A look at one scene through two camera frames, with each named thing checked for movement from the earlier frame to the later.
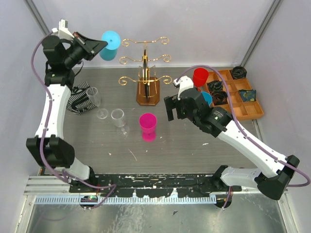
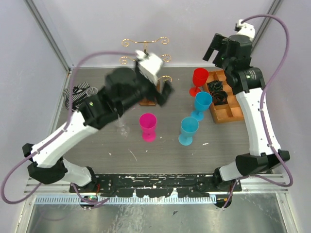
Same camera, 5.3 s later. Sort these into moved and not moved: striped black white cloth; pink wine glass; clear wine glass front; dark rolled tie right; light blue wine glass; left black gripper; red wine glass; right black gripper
Moved: right black gripper; light blue wine glass; left black gripper
Not moved: striped black white cloth; clear wine glass front; pink wine glass; red wine glass; dark rolled tie right
